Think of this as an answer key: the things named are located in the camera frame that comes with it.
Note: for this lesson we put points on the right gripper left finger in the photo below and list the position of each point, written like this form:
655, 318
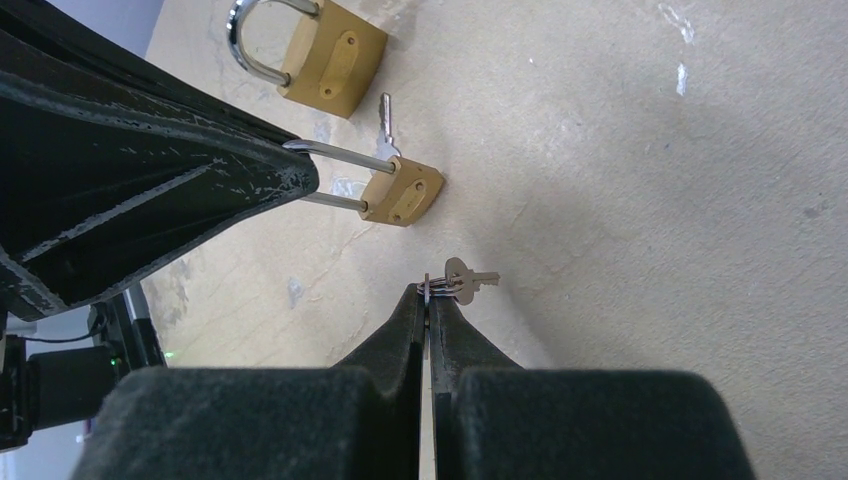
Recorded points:
358, 419

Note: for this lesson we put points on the silver padlock key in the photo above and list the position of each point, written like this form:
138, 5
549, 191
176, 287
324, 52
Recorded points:
385, 147

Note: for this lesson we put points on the small keys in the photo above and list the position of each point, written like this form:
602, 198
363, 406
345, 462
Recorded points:
459, 282

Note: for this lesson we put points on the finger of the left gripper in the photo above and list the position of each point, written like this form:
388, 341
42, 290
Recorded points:
111, 168

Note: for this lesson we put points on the small brass padlock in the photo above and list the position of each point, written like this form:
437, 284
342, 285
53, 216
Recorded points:
399, 193

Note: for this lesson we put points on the large brass padlock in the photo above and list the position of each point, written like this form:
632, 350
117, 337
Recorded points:
331, 60

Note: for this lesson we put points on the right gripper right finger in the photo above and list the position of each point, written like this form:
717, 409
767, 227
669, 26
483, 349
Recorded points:
497, 420

